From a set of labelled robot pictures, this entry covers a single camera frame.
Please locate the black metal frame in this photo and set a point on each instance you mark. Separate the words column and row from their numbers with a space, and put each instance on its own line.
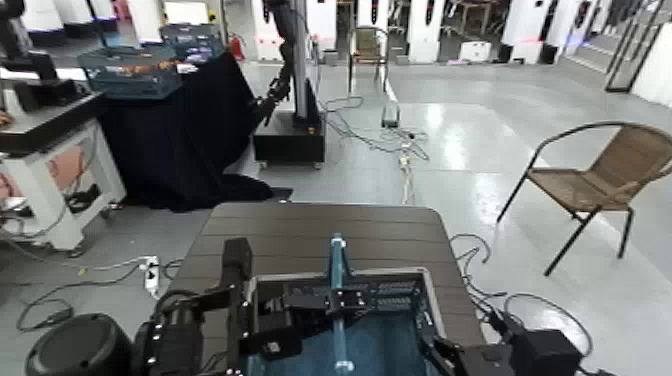
column 617, row 89

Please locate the grey waste bin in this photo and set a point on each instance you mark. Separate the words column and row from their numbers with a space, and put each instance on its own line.
column 330, row 58

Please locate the red fire extinguisher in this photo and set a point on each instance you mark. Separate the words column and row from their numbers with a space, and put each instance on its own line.
column 237, row 48

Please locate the white cart with dark top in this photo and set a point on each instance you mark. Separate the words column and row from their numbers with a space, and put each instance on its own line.
column 42, row 210

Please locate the black box device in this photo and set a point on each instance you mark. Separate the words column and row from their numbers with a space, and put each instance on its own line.
column 50, row 94

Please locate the robot base with grey column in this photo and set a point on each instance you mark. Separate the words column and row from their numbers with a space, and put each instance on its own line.
column 288, row 142

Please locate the white display panel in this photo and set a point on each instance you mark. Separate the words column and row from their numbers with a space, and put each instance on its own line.
column 186, row 13

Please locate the small wicker chair black frame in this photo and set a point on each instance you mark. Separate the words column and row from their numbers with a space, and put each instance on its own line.
column 367, row 44

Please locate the white kiosk column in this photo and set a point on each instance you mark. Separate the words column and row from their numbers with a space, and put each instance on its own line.
column 426, row 31
column 321, row 21
column 144, row 21
column 525, row 31

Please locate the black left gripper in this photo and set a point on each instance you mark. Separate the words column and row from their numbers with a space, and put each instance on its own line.
column 178, row 341

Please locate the black monitor stand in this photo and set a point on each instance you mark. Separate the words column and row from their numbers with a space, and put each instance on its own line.
column 21, row 50

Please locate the black tablecloth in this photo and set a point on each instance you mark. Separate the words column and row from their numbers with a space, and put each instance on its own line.
column 178, row 142

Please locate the white power strip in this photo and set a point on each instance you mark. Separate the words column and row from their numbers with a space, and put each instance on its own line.
column 151, row 275

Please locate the blue crate with grey rim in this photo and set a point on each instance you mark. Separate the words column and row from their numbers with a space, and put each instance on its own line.
column 378, row 346

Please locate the large wicker chair black frame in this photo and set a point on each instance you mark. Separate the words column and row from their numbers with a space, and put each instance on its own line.
column 577, row 191

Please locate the black power adapter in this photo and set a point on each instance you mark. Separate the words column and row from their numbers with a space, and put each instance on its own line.
column 83, row 199

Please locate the dark blue plastic crate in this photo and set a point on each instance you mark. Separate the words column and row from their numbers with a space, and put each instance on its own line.
column 194, row 42

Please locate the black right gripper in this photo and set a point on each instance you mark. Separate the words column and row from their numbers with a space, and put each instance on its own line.
column 485, row 362

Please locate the white box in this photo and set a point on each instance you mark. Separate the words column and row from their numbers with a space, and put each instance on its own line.
column 475, row 51

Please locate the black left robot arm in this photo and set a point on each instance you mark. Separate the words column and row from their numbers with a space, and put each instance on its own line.
column 78, row 346

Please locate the blue crate with orange items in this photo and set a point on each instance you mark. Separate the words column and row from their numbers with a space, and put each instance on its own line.
column 131, row 78

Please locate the grey box device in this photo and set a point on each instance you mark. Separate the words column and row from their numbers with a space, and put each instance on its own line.
column 390, row 116

